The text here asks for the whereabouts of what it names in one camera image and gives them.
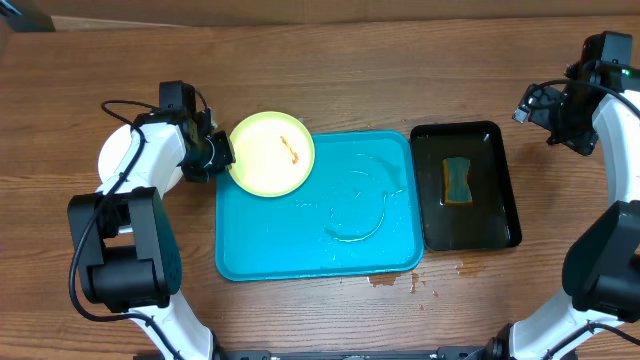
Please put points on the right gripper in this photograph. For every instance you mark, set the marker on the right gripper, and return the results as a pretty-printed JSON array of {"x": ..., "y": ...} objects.
[{"x": 542, "y": 109}]

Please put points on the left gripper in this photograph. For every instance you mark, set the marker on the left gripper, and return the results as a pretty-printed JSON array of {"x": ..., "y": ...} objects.
[{"x": 196, "y": 173}]

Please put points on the yellow-green plate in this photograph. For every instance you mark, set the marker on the yellow-green plate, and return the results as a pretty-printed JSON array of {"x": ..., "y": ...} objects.
[{"x": 274, "y": 154}]

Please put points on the white plate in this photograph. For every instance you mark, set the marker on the white plate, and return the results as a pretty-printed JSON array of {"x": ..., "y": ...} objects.
[{"x": 157, "y": 166}]

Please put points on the yellow green sponge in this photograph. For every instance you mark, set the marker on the yellow green sponge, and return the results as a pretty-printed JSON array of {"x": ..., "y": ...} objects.
[{"x": 456, "y": 189}]

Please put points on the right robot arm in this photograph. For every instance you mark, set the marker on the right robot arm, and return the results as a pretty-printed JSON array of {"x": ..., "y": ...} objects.
[{"x": 600, "y": 275}]

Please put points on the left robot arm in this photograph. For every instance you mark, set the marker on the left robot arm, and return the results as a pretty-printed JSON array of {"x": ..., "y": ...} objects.
[{"x": 126, "y": 263}]

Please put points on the black rectangular water tray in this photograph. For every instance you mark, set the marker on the black rectangular water tray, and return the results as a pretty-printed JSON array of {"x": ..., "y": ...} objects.
[{"x": 491, "y": 221}]

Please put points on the teal plastic tray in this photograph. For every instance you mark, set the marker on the teal plastic tray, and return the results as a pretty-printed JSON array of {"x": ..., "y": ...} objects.
[{"x": 356, "y": 214}]

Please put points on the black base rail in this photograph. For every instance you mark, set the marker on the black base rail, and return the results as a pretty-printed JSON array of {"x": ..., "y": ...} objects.
[{"x": 442, "y": 353}]

